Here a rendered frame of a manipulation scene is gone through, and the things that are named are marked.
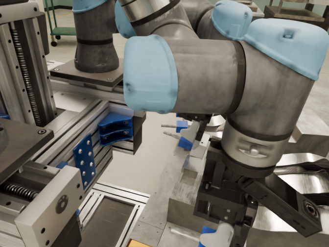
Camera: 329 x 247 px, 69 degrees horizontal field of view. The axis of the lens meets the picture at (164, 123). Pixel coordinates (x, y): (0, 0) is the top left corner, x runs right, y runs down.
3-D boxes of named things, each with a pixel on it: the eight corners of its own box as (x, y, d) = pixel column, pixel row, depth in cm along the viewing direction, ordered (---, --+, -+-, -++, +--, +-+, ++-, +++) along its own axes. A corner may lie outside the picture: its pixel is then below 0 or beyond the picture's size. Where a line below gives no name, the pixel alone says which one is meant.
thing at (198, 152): (159, 143, 71) (161, 130, 67) (165, 133, 74) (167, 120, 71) (201, 159, 68) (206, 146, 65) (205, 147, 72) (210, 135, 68)
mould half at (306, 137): (183, 150, 85) (187, 124, 79) (182, 113, 107) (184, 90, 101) (323, 161, 85) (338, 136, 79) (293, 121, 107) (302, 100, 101)
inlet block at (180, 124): (160, 135, 87) (161, 122, 84) (161, 127, 91) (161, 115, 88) (196, 137, 87) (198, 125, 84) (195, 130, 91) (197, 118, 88)
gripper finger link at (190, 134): (177, 142, 67) (186, 114, 63) (197, 150, 66) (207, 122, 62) (174, 148, 65) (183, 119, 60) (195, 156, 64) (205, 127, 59)
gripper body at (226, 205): (202, 184, 42) (215, 126, 35) (253, 199, 40) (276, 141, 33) (191, 219, 36) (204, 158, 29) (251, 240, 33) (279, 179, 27)
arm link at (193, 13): (159, -13, 51) (187, 7, 44) (200, -11, 56) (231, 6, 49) (154, 25, 56) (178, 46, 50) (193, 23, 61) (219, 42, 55)
